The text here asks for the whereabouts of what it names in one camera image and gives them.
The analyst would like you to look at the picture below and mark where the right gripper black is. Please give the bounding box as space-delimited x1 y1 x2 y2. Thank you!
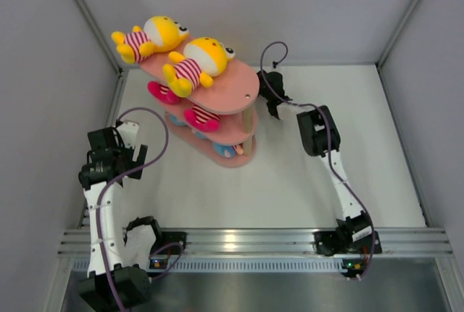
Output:
239 70 273 102

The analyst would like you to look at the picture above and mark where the yellow plush striped shirt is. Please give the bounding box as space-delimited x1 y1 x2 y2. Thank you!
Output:
162 36 236 98

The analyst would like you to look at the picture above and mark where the white pink-eared plush toy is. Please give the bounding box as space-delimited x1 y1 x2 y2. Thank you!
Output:
183 104 220 132

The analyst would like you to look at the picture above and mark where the pink plush striped shirt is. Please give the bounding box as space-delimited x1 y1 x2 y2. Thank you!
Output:
147 81 180 105

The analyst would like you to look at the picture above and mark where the peach-faced boy plush doll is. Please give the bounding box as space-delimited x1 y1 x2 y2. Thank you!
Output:
192 130 208 140

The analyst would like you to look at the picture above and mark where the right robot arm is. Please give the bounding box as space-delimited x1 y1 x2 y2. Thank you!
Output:
257 70 376 256

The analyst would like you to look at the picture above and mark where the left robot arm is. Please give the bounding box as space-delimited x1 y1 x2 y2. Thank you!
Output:
78 121 164 311

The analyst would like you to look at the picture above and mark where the pink three-tier wooden shelf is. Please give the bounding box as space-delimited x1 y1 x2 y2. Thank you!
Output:
159 59 260 168

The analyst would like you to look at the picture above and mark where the blue plush under shelf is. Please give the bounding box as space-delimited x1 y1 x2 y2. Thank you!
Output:
167 114 186 126

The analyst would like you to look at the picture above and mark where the large yellow plush on shelf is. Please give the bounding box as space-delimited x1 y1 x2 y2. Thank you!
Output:
111 15 190 64

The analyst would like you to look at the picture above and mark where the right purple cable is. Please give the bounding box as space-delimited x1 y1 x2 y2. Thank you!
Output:
260 41 375 282

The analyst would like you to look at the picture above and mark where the purple cable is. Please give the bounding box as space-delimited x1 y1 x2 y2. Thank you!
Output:
94 107 184 309
260 41 375 282

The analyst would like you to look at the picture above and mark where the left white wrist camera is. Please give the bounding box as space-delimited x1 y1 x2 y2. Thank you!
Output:
116 120 139 149

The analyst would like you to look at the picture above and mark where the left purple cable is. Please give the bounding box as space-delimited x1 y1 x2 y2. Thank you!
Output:
94 107 184 309

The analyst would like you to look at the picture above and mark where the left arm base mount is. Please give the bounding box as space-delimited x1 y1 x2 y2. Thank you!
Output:
156 231 187 255

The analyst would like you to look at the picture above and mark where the aluminium front rail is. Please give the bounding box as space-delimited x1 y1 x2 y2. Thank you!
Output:
57 227 453 255

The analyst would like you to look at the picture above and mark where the slotted grey cable duct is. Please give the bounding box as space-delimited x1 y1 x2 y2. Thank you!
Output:
72 256 349 274

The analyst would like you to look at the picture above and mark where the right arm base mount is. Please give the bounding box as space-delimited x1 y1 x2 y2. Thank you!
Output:
314 231 383 257

